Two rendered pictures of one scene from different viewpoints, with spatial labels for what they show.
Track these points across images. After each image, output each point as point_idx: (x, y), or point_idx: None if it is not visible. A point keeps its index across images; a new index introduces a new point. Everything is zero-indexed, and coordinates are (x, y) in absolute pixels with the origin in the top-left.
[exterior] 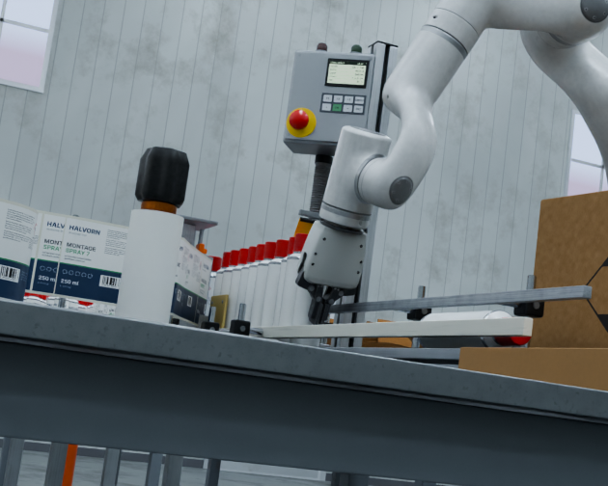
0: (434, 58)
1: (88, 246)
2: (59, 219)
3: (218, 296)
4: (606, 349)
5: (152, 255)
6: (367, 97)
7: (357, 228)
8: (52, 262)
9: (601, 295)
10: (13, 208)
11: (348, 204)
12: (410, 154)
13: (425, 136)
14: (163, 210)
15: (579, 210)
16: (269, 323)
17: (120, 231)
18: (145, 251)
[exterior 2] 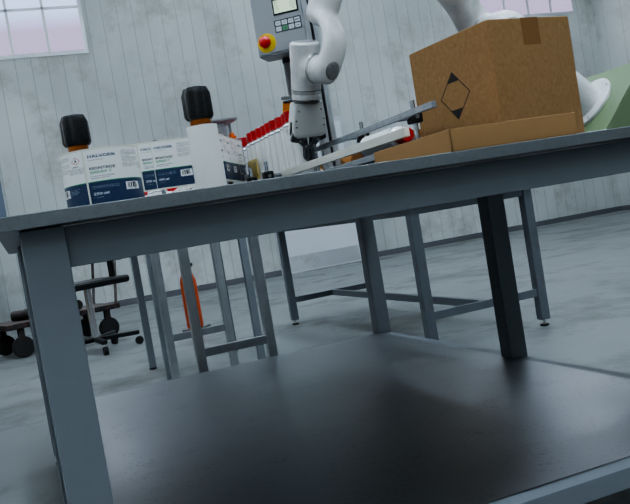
0: None
1: (167, 155)
2: (146, 145)
3: (251, 161)
4: (430, 135)
5: (205, 150)
6: (301, 15)
7: (315, 99)
8: (151, 171)
9: (451, 100)
10: (123, 148)
11: (306, 87)
12: (331, 49)
13: (337, 35)
14: (203, 123)
15: (429, 56)
16: (284, 168)
17: (182, 141)
18: (201, 149)
